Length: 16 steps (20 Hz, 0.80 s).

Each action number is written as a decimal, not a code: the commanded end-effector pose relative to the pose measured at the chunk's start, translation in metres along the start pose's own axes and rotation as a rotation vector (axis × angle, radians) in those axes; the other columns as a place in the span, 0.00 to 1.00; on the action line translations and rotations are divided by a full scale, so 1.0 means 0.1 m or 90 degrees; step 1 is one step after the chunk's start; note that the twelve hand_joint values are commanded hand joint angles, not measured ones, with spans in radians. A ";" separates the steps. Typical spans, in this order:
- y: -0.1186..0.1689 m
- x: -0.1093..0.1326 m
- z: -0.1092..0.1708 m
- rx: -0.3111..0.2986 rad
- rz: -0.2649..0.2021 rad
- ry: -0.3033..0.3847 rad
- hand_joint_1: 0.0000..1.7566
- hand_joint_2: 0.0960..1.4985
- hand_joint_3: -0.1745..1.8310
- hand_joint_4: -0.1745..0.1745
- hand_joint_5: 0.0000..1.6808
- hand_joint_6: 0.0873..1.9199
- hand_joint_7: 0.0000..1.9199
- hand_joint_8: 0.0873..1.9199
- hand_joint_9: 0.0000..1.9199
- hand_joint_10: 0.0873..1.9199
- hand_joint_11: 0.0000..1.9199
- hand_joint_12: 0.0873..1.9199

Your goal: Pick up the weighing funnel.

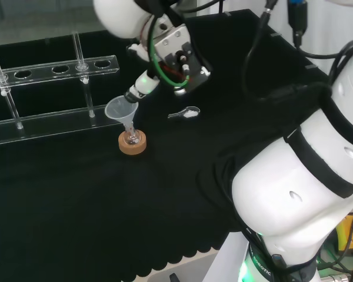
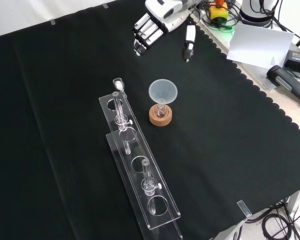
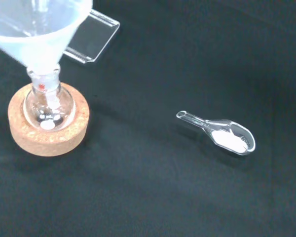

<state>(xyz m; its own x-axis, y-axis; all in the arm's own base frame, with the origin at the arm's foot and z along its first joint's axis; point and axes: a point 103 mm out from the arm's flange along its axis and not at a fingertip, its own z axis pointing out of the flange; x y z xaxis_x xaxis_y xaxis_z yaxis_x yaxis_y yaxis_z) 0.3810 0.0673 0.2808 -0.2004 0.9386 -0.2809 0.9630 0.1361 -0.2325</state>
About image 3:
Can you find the clear acrylic funnel stand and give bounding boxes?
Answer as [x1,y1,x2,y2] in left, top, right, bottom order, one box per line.
[63,8,121,65]

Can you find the translucent white plastic funnel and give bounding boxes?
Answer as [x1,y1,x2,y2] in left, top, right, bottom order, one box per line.
[0,0,93,76]

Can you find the black bench cloth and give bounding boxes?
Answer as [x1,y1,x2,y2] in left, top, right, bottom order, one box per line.
[0,0,296,237]

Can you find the small glass round-bottom flask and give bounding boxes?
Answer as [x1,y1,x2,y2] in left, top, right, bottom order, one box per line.
[23,68,76,131]

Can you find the cork ring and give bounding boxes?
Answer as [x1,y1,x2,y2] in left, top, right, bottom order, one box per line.
[7,82,91,158]

